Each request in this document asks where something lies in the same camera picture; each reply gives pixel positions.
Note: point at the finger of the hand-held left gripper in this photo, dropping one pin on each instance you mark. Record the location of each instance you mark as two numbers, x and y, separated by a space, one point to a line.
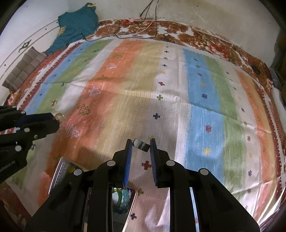
40 130
11 110

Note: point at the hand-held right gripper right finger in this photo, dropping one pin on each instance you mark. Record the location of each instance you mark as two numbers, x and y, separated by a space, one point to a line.
154 166

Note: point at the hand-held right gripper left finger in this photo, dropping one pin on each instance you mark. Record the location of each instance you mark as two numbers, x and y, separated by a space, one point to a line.
126 166

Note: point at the green jade bangle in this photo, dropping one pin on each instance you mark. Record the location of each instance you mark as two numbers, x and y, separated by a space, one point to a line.
119 197

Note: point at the silver metal tin box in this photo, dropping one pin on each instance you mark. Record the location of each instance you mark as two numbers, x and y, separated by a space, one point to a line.
64 171

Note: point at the striped brown folded cloth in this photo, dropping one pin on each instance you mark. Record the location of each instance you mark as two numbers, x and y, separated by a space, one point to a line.
25 65

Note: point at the striped colourful blanket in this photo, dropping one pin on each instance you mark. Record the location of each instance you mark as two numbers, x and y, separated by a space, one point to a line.
174 89

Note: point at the teal garment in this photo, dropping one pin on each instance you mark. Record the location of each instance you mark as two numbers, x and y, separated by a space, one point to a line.
76 24

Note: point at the brown floral bedsheet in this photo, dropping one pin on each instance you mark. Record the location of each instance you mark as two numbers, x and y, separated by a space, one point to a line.
176 28

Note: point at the white pillow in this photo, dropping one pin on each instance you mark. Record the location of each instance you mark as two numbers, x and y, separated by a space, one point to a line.
279 102

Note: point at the small black object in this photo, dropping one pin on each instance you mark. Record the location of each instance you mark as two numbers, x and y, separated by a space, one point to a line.
255 68

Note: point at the grey folded cloth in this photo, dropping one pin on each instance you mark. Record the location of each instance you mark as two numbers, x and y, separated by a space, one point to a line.
275 77

